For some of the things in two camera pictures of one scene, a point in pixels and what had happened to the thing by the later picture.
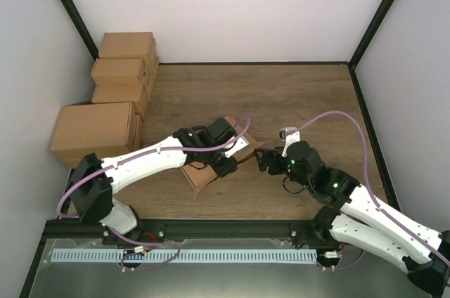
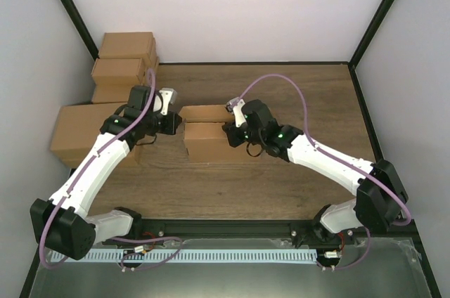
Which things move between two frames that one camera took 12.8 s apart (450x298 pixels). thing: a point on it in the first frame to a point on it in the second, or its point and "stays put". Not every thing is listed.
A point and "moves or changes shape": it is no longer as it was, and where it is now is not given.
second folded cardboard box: x=118 y=72 stays put
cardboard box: x=199 y=176 moves or changes shape
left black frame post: x=72 y=6 stays put
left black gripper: x=225 y=169 to x=174 y=123
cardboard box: x=131 y=45 stays put
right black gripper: x=268 y=154 to x=230 y=131
